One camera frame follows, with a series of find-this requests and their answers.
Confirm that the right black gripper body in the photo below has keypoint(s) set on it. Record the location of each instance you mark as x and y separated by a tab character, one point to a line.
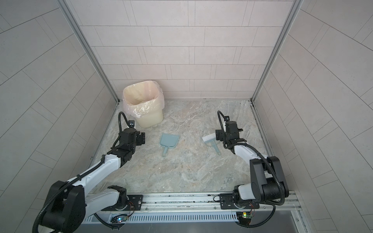
224	136

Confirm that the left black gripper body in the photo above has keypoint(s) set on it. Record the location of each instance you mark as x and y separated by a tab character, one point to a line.
139	140

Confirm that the grey-green hand brush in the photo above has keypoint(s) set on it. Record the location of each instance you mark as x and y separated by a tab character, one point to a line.
210	140

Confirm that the grey-green plastic dustpan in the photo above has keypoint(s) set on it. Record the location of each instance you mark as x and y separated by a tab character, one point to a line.
168	141

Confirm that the beige trash bin with bag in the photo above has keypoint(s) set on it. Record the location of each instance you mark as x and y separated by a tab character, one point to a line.
145	102

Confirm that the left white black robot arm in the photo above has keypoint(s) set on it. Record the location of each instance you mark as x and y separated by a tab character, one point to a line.
65	219

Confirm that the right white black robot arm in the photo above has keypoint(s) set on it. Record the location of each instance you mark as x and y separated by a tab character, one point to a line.
267	185

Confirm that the left circuit board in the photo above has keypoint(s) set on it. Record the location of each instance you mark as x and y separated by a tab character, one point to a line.
119	219

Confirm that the circuit board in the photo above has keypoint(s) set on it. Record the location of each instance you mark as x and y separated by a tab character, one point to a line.
119	219
244	218

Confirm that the right circuit board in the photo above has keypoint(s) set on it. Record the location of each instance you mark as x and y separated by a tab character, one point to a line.
244	218

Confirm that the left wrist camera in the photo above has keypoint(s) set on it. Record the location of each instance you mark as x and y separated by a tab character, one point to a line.
131	123

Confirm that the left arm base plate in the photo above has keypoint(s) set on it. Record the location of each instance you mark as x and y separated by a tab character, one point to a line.
129	203

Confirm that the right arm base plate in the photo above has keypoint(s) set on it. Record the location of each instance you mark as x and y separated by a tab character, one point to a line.
233	201

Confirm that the aluminium mounting rail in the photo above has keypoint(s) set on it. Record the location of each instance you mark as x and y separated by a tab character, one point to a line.
158	203

